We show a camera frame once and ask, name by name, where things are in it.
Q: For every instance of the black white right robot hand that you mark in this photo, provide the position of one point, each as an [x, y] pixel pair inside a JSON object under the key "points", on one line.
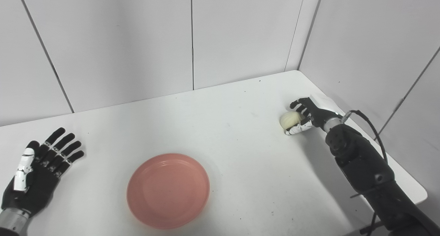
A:
{"points": [[316, 114]]}

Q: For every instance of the white steamed bun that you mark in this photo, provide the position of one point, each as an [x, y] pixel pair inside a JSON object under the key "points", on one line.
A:
{"points": [[290, 120]]}

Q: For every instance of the pink plate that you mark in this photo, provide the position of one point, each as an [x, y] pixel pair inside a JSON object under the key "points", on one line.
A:
{"points": [[168, 191]]}

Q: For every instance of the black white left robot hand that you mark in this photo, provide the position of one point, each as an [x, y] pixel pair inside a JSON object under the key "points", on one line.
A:
{"points": [[34, 181]]}

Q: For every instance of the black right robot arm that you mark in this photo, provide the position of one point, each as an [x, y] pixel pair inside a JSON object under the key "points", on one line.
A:
{"points": [[364, 163]]}

